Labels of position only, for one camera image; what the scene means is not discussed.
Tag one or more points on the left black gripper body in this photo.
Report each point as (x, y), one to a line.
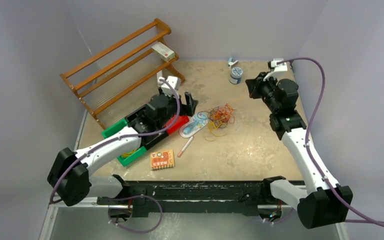
(172, 108)

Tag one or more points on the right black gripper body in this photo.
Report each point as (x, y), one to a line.
(266, 90)

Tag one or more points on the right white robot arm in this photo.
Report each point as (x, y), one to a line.
(317, 205)

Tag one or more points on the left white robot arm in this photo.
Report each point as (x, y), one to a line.
(71, 171)

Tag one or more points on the blue toothbrush blister pack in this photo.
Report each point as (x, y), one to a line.
(197, 122)

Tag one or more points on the red plastic bin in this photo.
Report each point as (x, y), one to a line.
(180, 121)

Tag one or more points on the black plastic bin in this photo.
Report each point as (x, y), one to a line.
(142, 124)

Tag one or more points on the white orange pen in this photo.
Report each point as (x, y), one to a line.
(185, 146)

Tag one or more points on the white stapler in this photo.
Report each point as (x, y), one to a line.
(159, 74)

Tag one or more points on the orange snack packet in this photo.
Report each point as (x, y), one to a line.
(162, 159)

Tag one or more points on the blue lidded jar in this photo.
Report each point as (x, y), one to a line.
(236, 75)

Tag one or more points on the white red carton box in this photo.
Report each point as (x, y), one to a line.
(163, 51)

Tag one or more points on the green plastic bin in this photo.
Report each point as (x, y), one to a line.
(124, 149)

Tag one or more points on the wooden shelf rack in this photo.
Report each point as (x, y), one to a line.
(117, 80)

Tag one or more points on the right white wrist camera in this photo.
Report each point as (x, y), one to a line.
(277, 66)

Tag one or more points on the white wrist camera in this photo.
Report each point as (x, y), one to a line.
(166, 84)
(277, 66)

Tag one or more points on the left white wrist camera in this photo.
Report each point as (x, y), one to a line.
(166, 84)

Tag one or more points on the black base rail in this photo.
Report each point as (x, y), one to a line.
(246, 197)

